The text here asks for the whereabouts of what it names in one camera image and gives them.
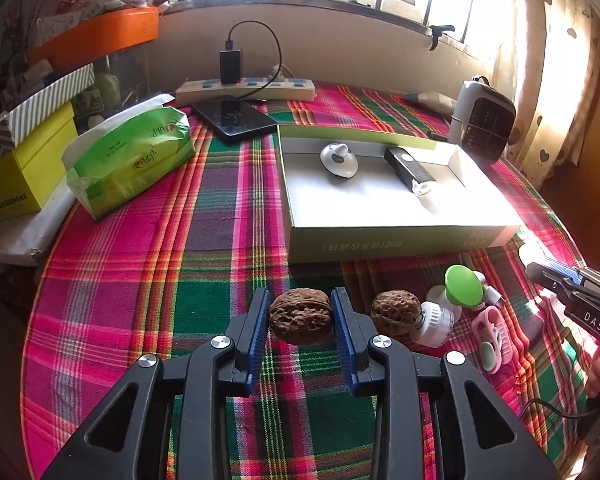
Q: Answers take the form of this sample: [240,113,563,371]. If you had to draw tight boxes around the heart print curtain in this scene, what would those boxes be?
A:
[500,0,600,186]

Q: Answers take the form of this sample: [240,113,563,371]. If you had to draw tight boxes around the white cardboard box green sides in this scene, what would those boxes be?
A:
[277,124,523,264]

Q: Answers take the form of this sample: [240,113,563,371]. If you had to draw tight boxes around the green tissue pack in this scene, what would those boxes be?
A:
[61,105,197,222]

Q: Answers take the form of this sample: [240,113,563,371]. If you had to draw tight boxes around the orange box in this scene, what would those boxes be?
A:
[28,6,160,68]

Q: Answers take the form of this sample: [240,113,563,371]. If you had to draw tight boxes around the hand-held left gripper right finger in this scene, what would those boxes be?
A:
[330,287,563,480]

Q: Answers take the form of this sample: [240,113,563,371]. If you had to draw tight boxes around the brown walnut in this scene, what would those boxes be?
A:
[370,290,423,347]
[269,287,336,346]

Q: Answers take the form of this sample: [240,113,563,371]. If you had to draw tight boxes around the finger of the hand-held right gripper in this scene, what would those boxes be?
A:
[525,259,588,302]

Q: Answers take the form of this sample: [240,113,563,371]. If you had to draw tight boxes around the small white jar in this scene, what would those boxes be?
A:
[411,300,455,348]

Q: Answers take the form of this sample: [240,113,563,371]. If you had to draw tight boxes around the black charger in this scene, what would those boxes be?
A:
[219,49,243,85]

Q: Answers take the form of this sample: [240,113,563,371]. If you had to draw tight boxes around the green and white round device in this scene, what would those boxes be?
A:
[426,264,487,310]

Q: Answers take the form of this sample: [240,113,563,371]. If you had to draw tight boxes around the black charger cable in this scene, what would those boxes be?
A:
[225,21,283,92]

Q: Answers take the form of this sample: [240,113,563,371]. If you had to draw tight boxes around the yellow cardboard box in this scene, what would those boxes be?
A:
[0,101,79,228]

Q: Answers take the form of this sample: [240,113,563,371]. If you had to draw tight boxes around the small desk heater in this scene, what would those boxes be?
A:
[447,75,517,165]

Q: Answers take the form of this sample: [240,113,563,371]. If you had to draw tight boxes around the pink plastic clip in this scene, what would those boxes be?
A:
[471,306,515,373]

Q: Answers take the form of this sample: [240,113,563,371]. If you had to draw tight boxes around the white power strip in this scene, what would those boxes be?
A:
[175,77,316,107]

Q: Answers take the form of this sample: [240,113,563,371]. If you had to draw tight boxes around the grey folded packet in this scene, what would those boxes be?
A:
[407,91,456,118]

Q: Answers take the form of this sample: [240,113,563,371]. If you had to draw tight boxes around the black window clip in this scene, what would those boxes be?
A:
[428,23,456,52]

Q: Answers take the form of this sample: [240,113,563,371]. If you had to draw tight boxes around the striped box lid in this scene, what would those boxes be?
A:
[0,63,96,171]

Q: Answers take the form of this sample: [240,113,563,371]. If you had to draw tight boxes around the white plug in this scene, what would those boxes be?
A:
[267,64,301,83]

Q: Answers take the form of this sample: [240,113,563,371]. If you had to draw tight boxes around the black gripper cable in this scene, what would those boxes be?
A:
[517,397,593,418]

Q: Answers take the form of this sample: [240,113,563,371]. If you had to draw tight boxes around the plaid tablecloth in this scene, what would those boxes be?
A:
[22,80,598,480]

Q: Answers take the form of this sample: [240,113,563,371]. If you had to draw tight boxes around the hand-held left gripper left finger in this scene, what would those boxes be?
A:
[40,287,272,480]

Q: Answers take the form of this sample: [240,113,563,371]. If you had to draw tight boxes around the black smartphone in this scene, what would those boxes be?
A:
[190,95,279,142]

